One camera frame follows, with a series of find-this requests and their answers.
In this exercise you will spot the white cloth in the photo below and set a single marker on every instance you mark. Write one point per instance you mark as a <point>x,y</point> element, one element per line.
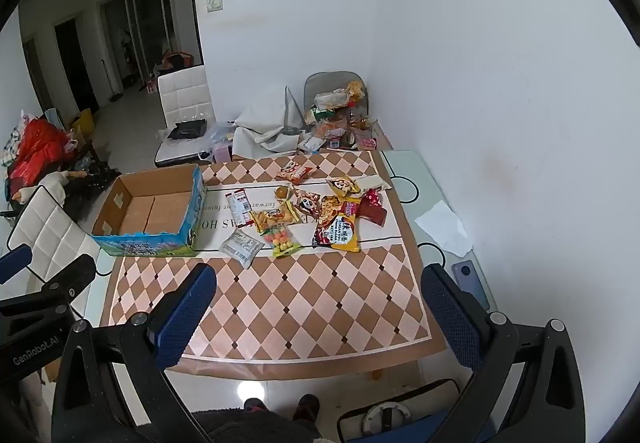
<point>265,120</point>

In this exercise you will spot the large yellow black noodle packet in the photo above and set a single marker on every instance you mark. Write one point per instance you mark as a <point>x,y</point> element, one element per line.
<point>340,235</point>

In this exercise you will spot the person's dark shoe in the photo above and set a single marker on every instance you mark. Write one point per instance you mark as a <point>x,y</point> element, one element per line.
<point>306,407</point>
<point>254,405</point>

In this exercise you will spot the red white small packet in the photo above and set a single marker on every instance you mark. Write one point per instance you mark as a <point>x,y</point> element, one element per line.
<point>239,208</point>

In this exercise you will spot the red plastic bag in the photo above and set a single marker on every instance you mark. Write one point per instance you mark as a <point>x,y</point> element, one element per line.
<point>37,148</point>

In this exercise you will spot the white wall switch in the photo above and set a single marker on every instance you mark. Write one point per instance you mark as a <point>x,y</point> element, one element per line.
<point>215,4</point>

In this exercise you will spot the red orange snack packet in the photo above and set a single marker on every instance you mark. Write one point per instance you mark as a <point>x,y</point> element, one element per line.
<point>294,171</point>

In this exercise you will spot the checkered table mat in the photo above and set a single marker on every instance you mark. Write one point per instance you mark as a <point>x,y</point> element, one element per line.
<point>300,313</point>

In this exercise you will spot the silver white snack packet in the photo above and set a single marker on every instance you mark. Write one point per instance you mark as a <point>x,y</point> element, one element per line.
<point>241,248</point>

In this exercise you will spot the colourful candy ball packet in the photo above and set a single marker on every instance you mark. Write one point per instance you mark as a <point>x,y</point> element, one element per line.
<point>281,239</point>

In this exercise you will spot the white padded chair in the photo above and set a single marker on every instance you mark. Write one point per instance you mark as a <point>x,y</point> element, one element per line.
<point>45,233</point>
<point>182,93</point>

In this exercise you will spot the pink box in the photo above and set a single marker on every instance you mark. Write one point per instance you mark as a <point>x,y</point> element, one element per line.
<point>222,155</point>

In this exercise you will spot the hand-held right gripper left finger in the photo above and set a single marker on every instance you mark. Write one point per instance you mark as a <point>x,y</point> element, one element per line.
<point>185,318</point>

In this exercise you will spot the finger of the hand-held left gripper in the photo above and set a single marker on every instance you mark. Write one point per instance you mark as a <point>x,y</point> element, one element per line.
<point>15,262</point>
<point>72,275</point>

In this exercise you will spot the glass sliding door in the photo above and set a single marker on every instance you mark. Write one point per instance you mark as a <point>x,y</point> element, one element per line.
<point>140,28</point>

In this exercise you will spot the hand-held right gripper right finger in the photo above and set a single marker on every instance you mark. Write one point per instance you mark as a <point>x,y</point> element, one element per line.
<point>450,318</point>

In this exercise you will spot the dark red snack packet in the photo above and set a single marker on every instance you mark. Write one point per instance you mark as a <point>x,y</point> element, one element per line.
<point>372,210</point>

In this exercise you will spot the cardboard box with blue print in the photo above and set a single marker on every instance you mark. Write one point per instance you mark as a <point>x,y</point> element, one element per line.
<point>150,210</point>

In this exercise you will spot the grey chair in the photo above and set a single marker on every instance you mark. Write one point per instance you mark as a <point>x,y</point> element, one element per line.
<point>325,82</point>

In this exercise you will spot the small orange round snack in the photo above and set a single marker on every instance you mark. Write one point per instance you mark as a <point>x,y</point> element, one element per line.
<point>284,192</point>

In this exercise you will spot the person's dark trousers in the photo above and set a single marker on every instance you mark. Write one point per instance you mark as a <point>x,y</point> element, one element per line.
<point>250,429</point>

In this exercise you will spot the white tissue paper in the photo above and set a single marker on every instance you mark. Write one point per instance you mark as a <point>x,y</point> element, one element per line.
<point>445,228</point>

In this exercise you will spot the black clutter pile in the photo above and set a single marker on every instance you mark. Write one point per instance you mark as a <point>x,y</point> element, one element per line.
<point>95,175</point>

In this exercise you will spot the yellow chips packet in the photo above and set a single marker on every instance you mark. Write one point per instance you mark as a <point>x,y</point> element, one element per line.
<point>272,219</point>

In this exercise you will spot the pile of assorted snack packets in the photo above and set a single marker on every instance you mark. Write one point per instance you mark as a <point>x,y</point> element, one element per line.
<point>337,120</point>

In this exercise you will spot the grey blue smartphone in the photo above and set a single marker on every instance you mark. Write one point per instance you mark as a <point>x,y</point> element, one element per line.
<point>470,280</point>

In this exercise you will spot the clear plastic bag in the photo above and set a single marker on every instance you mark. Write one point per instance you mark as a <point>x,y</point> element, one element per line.
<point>221,132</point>

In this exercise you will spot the yellow bag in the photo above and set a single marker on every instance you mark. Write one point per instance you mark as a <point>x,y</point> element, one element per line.
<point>82,124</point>

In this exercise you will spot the yellow panda snack packet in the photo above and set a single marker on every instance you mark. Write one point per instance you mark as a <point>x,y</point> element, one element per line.
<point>344,185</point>

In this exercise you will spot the black bag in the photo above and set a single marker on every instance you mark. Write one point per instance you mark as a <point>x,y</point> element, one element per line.
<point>187,129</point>

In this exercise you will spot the red brown panda snack packet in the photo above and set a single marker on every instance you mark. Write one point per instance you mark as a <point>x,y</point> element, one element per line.
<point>306,204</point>

